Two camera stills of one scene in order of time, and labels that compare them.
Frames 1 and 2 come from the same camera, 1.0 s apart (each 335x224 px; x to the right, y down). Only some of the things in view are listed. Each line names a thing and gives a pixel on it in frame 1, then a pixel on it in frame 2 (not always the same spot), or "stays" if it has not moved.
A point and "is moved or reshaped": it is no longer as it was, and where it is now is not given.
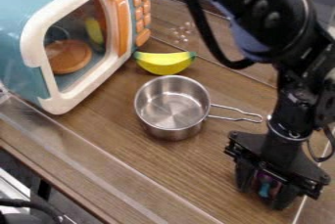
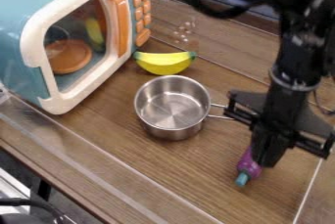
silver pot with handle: (173, 106) stays
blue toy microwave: (71, 27) stays
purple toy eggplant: (268, 185) is moved or reshaped
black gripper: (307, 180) -> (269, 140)
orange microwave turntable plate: (68, 56) stays
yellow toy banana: (163, 63) stays
